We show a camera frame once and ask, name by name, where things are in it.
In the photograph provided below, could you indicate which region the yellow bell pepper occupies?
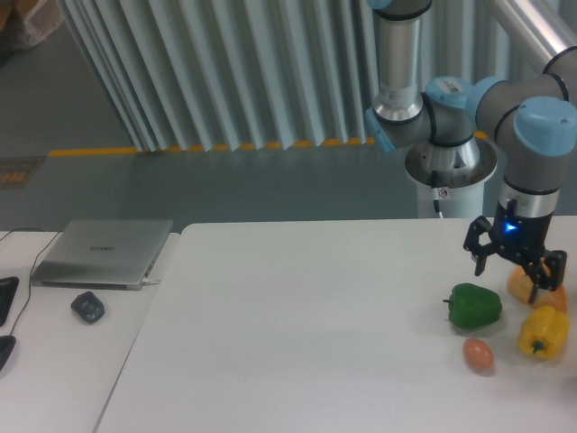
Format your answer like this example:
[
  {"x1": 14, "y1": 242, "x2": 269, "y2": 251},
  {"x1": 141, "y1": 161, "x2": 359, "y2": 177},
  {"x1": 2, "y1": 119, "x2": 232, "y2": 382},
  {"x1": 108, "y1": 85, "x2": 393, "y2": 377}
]
[{"x1": 517, "y1": 306, "x2": 570, "y2": 360}]

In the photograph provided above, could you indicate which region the black object at edge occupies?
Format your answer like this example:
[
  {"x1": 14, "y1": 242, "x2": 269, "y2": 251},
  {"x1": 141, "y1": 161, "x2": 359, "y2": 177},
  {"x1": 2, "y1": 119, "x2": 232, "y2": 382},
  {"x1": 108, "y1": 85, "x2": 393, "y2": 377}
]
[{"x1": 0, "y1": 335, "x2": 16, "y2": 370}]

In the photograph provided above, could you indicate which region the white folding screen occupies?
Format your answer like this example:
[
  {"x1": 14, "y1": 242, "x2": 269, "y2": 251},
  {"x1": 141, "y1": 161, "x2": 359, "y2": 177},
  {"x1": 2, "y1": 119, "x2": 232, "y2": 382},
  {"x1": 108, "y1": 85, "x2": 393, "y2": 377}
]
[{"x1": 57, "y1": 0, "x2": 577, "y2": 152}]

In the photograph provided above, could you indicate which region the dark grey computer mouse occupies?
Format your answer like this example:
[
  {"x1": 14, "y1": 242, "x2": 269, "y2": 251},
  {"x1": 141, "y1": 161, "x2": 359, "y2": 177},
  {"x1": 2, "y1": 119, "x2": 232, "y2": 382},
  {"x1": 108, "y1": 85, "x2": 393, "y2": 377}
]
[{"x1": 70, "y1": 291, "x2": 105, "y2": 325}]

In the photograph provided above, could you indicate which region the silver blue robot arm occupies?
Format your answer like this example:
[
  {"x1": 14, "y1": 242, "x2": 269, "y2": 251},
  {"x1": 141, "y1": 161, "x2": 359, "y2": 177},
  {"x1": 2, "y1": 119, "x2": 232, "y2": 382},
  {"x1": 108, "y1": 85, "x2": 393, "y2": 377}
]
[{"x1": 365, "y1": 1, "x2": 576, "y2": 300}]

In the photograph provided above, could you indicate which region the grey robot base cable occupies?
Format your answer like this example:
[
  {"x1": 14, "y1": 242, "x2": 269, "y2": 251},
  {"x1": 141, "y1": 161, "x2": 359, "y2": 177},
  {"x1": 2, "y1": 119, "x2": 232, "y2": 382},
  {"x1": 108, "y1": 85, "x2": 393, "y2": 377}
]
[{"x1": 430, "y1": 169, "x2": 447, "y2": 220}]

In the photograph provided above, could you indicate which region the brown egg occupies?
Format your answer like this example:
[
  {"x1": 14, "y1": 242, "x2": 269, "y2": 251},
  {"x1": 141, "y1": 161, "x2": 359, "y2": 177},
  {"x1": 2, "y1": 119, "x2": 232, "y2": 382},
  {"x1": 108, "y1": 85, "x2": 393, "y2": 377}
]
[{"x1": 463, "y1": 337, "x2": 494, "y2": 372}]

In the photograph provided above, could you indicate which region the orange bread loaf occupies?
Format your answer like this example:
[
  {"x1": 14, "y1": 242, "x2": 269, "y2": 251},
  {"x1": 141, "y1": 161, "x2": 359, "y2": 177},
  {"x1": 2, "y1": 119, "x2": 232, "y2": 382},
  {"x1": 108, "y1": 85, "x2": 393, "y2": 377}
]
[{"x1": 507, "y1": 266, "x2": 568, "y2": 313}]

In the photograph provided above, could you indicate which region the black cable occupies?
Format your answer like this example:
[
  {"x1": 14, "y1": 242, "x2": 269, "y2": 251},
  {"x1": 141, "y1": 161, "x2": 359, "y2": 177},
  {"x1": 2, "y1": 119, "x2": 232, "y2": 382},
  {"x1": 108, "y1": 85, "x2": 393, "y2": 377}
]
[{"x1": 0, "y1": 227, "x2": 63, "y2": 337}]

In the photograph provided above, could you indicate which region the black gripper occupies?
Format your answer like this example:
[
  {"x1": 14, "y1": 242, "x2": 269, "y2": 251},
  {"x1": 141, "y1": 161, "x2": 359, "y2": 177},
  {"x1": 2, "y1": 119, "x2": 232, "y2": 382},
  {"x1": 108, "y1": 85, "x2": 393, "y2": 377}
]
[{"x1": 463, "y1": 198, "x2": 567, "y2": 304}]

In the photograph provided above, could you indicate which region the silver closed laptop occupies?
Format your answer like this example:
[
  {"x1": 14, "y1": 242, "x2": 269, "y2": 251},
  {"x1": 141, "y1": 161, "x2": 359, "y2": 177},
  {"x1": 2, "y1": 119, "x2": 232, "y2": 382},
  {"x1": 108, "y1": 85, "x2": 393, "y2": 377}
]
[{"x1": 31, "y1": 219, "x2": 172, "y2": 290}]

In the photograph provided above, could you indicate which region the green bell pepper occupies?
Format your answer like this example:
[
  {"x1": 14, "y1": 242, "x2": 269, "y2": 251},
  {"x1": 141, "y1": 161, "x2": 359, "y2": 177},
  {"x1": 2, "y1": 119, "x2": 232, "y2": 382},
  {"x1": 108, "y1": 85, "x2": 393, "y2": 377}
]
[{"x1": 444, "y1": 283, "x2": 502, "y2": 329}]

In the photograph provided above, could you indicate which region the black keyboard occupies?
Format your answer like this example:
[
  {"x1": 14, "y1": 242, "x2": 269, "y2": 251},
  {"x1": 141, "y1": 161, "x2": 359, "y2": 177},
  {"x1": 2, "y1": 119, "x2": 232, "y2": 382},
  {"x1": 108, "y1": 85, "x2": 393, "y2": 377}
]
[{"x1": 0, "y1": 276, "x2": 20, "y2": 327}]

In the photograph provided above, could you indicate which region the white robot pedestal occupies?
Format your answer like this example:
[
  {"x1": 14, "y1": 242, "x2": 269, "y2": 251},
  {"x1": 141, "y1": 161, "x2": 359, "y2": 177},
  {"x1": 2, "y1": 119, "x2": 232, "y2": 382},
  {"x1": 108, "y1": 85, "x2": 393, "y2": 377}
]
[{"x1": 405, "y1": 136, "x2": 497, "y2": 218}]

